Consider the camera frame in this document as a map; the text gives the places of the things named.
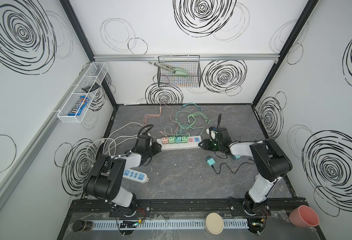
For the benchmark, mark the black remote control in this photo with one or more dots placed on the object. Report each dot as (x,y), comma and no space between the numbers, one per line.
(91,88)

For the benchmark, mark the beige round lid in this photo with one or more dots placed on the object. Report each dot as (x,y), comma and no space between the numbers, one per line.
(214,224)

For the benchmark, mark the black cylindrical jar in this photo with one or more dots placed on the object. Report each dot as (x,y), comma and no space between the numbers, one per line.
(82,226)

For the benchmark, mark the green kitchen tongs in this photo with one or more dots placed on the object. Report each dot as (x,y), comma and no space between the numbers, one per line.
(176,71)

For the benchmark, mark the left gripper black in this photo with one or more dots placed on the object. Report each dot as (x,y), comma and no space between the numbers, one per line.
(155,147)

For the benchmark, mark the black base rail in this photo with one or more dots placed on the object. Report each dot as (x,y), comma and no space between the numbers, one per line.
(230,205)

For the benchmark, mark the pink charger plug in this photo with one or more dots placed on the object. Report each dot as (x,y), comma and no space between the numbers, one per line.
(165,140)

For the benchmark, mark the white blue power strip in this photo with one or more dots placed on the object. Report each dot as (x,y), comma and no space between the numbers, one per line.
(135,176)

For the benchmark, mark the light green charger plug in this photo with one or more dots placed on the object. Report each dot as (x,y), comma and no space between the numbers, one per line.
(172,140)

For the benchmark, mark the dark teal charger plug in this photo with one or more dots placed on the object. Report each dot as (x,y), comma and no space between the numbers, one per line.
(236,157)

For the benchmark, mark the black wire wall basket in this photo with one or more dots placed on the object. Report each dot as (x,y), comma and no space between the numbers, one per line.
(190,63)

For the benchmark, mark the white slotted cable duct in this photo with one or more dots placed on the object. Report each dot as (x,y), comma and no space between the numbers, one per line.
(109,225)

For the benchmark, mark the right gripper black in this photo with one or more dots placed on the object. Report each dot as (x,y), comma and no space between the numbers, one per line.
(206,144)

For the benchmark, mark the blue candy packet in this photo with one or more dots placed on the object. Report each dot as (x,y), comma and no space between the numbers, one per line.
(79,106)

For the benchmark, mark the white multicolour power strip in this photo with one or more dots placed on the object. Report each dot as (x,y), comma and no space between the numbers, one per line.
(191,144)

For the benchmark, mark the light teal charger plug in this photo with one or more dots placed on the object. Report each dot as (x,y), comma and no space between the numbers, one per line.
(210,161)

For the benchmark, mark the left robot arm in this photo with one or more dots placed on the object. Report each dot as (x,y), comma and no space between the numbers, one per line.
(105,179)

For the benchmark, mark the white wire wall shelf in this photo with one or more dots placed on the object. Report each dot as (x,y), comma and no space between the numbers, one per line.
(93,72)

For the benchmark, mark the pink plastic cup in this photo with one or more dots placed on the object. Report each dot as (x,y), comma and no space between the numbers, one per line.
(304,217)

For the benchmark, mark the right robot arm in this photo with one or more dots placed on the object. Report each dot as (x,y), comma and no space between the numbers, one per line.
(271,162)

